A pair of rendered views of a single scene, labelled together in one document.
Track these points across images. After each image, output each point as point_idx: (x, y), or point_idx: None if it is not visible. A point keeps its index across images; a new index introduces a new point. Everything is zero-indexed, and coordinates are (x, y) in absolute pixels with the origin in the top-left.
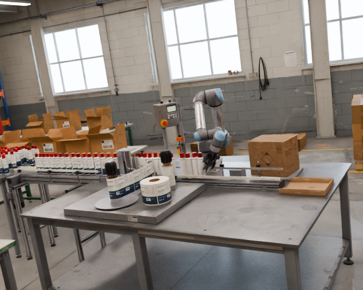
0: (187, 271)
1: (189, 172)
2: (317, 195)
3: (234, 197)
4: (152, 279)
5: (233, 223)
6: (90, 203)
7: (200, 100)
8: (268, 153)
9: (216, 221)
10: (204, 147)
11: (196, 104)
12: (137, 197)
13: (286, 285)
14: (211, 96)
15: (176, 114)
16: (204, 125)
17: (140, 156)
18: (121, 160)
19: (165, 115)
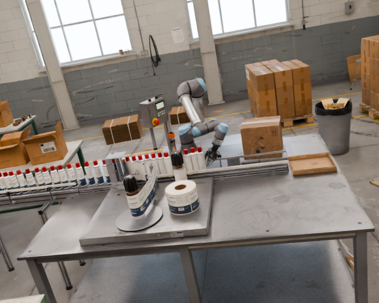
0: (204, 266)
1: (189, 168)
2: (329, 171)
3: (253, 187)
4: (175, 284)
5: (286, 217)
6: (108, 226)
7: (186, 92)
8: (263, 137)
9: (267, 217)
10: (187, 139)
11: (183, 97)
12: (159, 207)
13: (305, 255)
14: (196, 88)
15: (164, 110)
16: (200, 118)
17: (128, 159)
18: (112, 169)
19: (155, 113)
